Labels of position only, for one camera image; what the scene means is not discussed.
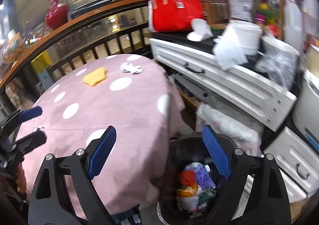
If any white plastic bucket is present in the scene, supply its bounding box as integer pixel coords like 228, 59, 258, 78
230, 20, 263, 56

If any person left hand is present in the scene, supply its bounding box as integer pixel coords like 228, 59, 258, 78
16, 163, 27, 194

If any red tote bag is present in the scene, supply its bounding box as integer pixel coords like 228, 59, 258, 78
150, 0, 204, 33

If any black trash bin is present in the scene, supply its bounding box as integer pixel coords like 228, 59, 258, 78
157, 133, 228, 224

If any white appliance with blue stripe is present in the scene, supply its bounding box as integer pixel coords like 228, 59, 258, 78
292, 69, 319, 151

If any red ceramic vase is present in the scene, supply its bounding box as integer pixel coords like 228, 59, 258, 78
45, 0, 68, 30

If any clear crumpled plastic bag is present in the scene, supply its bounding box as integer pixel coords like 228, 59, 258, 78
255, 36, 300, 90

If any white fluffy cushion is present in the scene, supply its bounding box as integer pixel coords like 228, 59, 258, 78
195, 103, 262, 156

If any white plastic bottle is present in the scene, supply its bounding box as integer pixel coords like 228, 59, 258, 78
204, 165, 211, 172

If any white plastic jug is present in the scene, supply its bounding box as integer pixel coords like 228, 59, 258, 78
284, 0, 304, 53

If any green white carton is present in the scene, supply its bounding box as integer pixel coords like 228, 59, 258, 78
198, 189, 216, 205

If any purple plastic bag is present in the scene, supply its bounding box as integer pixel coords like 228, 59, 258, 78
184, 162, 216, 190

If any wooden topped black railing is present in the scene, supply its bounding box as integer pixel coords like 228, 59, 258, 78
1, 0, 150, 116

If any small crumpled white paper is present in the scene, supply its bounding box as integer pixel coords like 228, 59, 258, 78
120, 62, 143, 74

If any white drawer cabinet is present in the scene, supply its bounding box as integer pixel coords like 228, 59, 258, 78
150, 39, 297, 131

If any pink polka dot tablecloth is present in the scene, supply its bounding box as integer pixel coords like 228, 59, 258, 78
17, 55, 185, 214

